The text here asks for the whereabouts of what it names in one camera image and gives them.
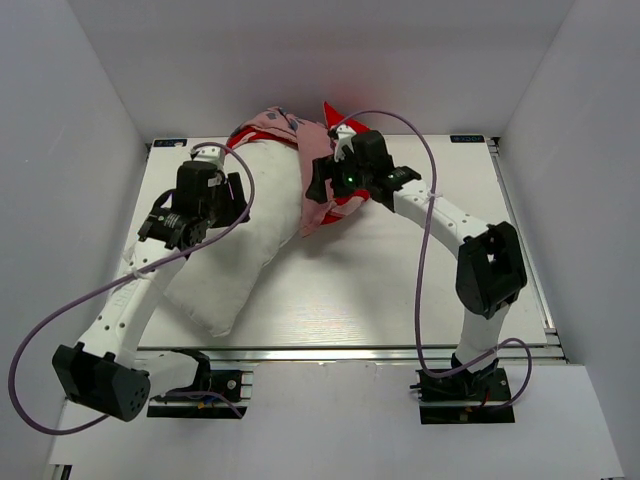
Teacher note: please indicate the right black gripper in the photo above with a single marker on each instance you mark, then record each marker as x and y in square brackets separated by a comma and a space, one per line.
[322, 170]

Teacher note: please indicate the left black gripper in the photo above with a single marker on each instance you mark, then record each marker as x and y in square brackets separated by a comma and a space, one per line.
[235, 205]

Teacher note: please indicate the red cartoon print pillowcase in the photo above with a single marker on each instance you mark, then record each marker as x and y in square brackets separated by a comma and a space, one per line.
[311, 140]

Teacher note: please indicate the white pillow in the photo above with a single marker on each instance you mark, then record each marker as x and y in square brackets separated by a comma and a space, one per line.
[216, 282]

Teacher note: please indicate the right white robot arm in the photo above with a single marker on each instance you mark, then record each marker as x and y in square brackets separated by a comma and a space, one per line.
[490, 270]

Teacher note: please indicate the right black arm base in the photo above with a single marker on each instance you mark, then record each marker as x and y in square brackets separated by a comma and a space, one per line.
[457, 400]

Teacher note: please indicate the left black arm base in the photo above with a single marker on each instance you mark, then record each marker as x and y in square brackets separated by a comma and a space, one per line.
[215, 385]

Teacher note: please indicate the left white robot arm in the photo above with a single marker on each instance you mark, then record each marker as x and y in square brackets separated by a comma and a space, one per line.
[101, 371]

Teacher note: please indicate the blue label sticker left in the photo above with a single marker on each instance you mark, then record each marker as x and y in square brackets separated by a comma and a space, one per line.
[169, 143]

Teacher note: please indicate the blue label sticker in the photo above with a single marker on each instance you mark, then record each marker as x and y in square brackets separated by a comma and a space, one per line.
[467, 138]
[169, 143]

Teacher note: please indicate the blue label sticker right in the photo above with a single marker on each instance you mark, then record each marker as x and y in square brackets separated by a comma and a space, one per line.
[467, 138]

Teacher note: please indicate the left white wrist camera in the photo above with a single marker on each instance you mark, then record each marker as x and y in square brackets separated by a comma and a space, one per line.
[209, 154]

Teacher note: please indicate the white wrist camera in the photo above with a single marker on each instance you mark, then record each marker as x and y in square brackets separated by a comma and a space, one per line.
[209, 154]
[341, 136]

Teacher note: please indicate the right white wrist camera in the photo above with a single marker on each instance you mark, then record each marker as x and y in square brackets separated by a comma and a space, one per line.
[341, 136]

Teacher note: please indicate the aluminium table frame rail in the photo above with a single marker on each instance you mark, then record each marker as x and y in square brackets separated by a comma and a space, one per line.
[549, 352]

